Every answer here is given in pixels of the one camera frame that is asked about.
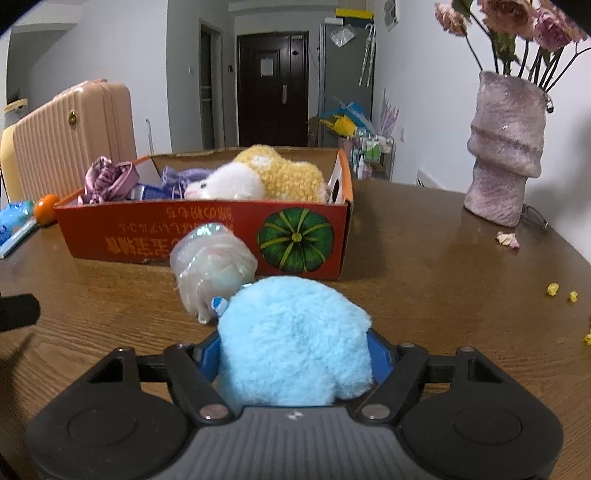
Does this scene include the fluffy light blue puff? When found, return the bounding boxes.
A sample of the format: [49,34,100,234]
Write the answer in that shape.
[217,276,374,410]

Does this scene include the pink satin bonnet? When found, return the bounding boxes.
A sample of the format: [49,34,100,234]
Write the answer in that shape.
[78,156,139,205]

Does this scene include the yellow white plush toy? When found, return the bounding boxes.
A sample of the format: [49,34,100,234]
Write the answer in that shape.
[183,145,329,203]

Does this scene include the blue tissue pack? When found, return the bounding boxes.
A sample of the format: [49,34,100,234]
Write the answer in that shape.
[0,200,37,260]

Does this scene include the iridescent plastic bag ball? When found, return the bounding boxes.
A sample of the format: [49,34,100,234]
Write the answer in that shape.
[169,222,259,324]

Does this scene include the orange fruit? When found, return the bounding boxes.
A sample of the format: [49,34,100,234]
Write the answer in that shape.
[33,194,60,227]

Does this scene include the red cardboard box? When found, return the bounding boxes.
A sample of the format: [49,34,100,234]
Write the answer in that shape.
[55,148,353,280]

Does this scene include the fallen rose petal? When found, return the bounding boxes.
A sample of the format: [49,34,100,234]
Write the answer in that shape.
[495,232,521,250]

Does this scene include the blue white tissue packet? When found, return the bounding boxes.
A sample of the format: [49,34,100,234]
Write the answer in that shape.
[126,183,172,201]

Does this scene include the yellow crumbs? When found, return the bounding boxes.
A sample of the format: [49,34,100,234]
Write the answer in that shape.
[546,282,591,346]

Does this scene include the yellow thermos jug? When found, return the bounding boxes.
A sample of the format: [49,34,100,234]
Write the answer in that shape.
[1,99,28,203]

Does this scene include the pink ribbed suitcase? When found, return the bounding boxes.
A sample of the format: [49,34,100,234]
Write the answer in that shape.
[13,79,137,200]

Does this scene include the yellow blue bags pile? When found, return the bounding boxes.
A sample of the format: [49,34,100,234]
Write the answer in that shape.
[318,100,376,137]

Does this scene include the purple decorative feathers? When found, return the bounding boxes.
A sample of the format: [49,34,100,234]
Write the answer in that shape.
[378,89,399,137]

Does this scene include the purple textured vase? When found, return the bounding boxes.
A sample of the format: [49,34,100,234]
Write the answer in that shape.
[464,71,547,228]

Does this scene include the grey refrigerator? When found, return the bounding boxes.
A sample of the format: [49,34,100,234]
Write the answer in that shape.
[318,18,374,119]

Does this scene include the dark entrance door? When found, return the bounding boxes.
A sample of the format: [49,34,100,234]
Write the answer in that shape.
[236,32,308,147]

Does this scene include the yellow box on refrigerator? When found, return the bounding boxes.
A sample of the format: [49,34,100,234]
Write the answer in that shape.
[335,7,374,20]

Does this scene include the dried pink roses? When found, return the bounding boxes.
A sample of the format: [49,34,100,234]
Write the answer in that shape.
[435,0,590,93]

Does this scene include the purple drawstring pouch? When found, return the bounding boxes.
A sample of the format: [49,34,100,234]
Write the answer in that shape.
[161,166,212,199]

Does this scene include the wire trolley with bottles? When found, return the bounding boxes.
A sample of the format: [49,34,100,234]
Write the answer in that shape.
[339,129,396,181]

